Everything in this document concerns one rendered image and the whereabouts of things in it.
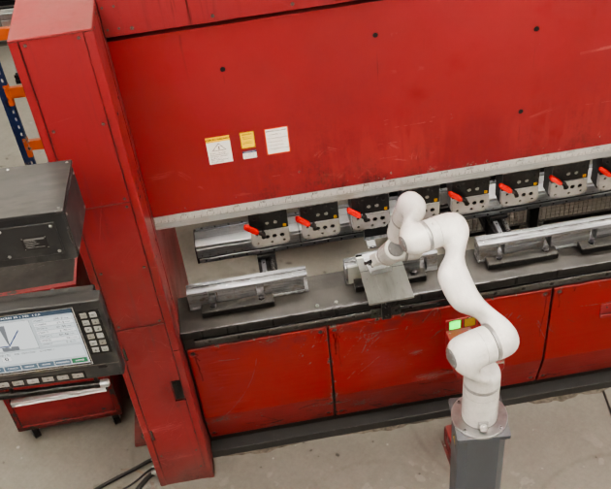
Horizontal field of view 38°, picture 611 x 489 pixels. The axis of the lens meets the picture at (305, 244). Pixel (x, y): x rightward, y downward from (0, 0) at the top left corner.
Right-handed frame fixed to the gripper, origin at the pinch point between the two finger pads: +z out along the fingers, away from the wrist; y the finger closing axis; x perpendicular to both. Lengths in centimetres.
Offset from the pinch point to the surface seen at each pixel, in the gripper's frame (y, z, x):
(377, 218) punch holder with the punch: -2.5, -7.2, -15.7
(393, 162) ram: -9.3, -27.3, -31.9
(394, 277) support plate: -4.5, 2.1, 7.8
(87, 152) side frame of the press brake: 97, -62, -52
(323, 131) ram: 16, -40, -47
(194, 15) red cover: 53, -78, -83
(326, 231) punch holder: 18.0, -3.8, -16.4
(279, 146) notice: 32, -36, -46
